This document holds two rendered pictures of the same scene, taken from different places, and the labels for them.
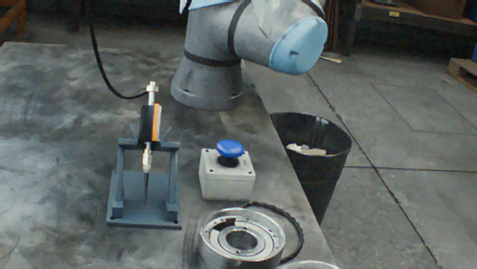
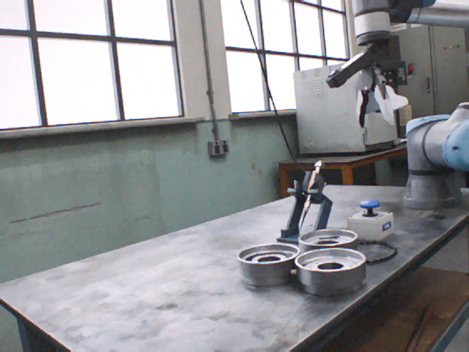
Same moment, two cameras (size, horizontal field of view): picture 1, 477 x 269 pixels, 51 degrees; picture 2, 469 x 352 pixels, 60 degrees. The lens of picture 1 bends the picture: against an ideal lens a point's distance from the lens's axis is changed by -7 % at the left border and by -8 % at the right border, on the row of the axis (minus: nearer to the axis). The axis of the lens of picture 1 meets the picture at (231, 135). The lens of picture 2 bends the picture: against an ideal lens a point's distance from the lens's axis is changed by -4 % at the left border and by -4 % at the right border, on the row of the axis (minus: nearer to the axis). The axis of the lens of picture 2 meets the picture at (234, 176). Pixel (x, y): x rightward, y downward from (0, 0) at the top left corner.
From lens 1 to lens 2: 0.60 m
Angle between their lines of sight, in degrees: 58
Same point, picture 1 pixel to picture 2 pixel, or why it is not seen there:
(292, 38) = (453, 137)
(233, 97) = (441, 199)
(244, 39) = (430, 147)
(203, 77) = (415, 184)
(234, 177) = (364, 221)
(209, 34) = (414, 151)
